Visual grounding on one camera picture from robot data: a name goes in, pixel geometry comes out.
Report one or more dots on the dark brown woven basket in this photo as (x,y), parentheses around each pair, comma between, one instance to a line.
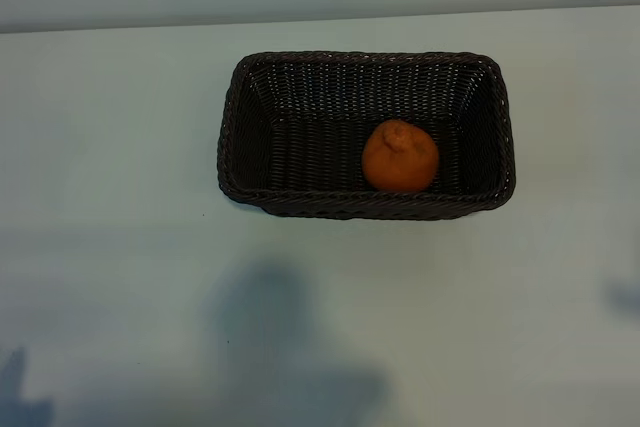
(310,157)

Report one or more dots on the orange fruit with knobby top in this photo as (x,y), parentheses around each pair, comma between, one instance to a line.
(400,162)

